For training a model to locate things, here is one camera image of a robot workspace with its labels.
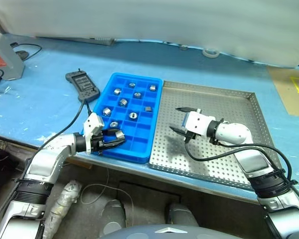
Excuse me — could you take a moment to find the grey robot torso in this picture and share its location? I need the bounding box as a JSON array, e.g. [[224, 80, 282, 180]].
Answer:
[[97, 224, 205, 239]]

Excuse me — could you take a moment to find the dark grey handheld controller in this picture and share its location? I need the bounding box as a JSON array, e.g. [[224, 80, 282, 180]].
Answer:
[[65, 69, 101, 102]]

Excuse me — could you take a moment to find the white tape roll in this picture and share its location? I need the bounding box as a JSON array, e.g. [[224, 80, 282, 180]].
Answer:
[[202, 48, 220, 59]]

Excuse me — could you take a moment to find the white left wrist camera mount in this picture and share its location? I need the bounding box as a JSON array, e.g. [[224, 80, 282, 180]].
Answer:
[[82, 112, 105, 154]]

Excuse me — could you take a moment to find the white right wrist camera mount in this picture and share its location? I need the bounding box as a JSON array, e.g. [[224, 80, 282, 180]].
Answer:
[[183, 111, 215, 139]]

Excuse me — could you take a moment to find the thin grey wire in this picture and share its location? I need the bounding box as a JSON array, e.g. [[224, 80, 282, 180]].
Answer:
[[79, 169, 135, 225]]

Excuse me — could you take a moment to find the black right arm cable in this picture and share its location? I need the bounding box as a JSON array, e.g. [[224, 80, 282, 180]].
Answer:
[[184, 139, 299, 190]]

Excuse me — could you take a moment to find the plastic wrapped table leg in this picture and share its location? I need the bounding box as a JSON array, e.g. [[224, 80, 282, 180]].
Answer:
[[43, 180, 83, 239]]

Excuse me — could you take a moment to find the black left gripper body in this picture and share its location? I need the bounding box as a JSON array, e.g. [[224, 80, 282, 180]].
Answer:
[[91, 133, 108, 156]]

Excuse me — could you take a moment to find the thin black cable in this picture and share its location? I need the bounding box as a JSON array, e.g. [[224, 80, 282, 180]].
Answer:
[[9, 42, 43, 62]]

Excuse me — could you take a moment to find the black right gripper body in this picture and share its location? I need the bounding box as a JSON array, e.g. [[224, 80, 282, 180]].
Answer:
[[181, 112, 198, 143]]

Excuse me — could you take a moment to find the blue plastic compartment tray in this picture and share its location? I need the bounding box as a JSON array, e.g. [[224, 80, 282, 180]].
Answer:
[[92, 72, 164, 164]]

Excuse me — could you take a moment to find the brown cardboard sheet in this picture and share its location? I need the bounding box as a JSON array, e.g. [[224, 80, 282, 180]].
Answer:
[[268, 66, 299, 116]]

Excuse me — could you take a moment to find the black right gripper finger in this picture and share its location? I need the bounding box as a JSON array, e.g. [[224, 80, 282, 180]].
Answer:
[[176, 107, 202, 114], [168, 125, 187, 137]]

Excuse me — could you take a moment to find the grey box with red label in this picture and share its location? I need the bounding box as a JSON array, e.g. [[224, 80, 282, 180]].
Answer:
[[0, 33, 25, 82]]

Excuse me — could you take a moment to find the perforated steel tray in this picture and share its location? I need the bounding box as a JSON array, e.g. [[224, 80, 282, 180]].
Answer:
[[149, 80, 283, 192]]

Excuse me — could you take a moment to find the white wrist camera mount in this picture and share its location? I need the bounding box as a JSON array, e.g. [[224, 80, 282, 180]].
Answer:
[[183, 111, 215, 139], [82, 112, 105, 154]]

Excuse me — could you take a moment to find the dark rounded grey shape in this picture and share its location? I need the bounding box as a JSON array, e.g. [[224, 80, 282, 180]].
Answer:
[[165, 203, 199, 227], [99, 199, 127, 236]]

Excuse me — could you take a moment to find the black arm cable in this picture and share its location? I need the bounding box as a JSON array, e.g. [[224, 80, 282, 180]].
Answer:
[[36, 99, 93, 151], [184, 139, 299, 190]]

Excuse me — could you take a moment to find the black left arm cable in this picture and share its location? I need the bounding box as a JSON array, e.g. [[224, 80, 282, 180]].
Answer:
[[36, 99, 93, 151]]

